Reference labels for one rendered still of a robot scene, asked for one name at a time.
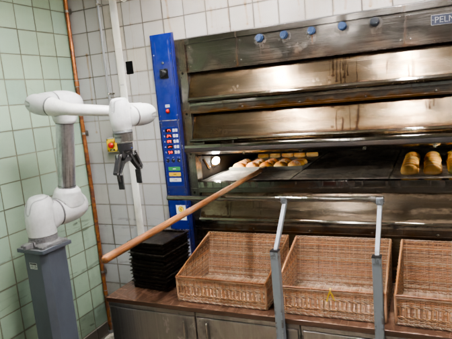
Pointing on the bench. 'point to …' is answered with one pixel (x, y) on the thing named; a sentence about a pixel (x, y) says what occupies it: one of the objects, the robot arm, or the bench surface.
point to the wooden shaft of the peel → (173, 220)
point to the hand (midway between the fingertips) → (130, 183)
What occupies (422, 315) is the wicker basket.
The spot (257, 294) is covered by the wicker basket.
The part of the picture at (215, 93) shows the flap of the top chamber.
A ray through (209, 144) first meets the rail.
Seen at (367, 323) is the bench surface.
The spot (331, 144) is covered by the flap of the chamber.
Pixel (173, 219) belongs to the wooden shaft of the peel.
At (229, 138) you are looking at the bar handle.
